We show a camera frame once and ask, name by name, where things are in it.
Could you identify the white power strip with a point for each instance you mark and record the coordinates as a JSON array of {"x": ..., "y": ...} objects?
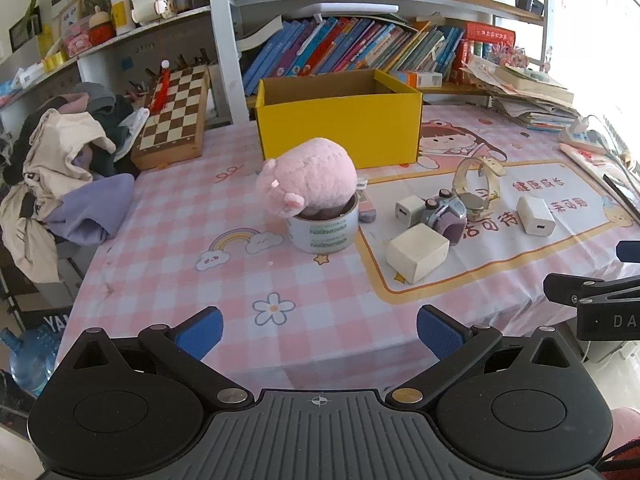
[{"x": 580, "y": 135}]

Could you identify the row of leaning books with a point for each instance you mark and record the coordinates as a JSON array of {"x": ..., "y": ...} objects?
[{"x": 320, "y": 46}]

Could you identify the stack of papers and books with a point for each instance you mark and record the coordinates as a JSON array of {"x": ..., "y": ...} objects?
[{"x": 532, "y": 99}]

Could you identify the wooden chess board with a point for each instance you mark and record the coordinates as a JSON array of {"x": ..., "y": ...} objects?
[{"x": 176, "y": 134}]

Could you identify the grey purple toy car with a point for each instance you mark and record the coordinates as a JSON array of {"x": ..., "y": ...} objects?
[{"x": 446, "y": 214}]

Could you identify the orange white usmile box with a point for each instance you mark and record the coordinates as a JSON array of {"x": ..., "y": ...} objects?
[{"x": 418, "y": 80}]

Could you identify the yellow cardboard box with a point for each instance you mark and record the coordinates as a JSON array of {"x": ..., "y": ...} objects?
[{"x": 373, "y": 116}]

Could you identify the pink plush pig toy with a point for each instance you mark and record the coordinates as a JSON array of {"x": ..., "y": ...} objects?
[{"x": 314, "y": 176}]

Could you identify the blue water bottle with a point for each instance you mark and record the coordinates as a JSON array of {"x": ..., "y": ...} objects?
[{"x": 32, "y": 358}]

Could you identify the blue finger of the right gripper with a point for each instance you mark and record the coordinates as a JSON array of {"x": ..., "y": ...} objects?
[
  {"x": 573, "y": 289},
  {"x": 628, "y": 251}
]

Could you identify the pink checkered tablecloth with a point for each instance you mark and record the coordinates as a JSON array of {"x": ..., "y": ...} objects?
[{"x": 196, "y": 236}]

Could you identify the pink purple eraser stick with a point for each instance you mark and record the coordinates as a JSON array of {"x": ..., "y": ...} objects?
[{"x": 366, "y": 210}]

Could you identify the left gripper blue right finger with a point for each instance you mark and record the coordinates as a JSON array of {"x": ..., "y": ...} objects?
[{"x": 460, "y": 351}]

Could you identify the cream white foam block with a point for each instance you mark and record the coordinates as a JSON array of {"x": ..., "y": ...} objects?
[{"x": 417, "y": 252}]

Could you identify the small white charger cube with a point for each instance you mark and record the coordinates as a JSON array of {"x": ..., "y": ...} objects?
[{"x": 409, "y": 211}]

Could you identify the red santa stick ornament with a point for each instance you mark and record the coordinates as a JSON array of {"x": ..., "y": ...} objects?
[{"x": 161, "y": 92}]

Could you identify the clear tape roll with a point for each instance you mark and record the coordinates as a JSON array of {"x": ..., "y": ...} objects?
[{"x": 325, "y": 236}]

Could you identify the white power adapter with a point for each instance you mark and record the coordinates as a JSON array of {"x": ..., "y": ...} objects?
[{"x": 535, "y": 216}]

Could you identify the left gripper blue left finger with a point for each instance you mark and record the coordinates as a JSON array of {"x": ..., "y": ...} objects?
[{"x": 173, "y": 356}]

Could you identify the pile of clothes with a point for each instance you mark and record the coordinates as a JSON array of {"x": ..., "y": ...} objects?
[{"x": 69, "y": 177}]

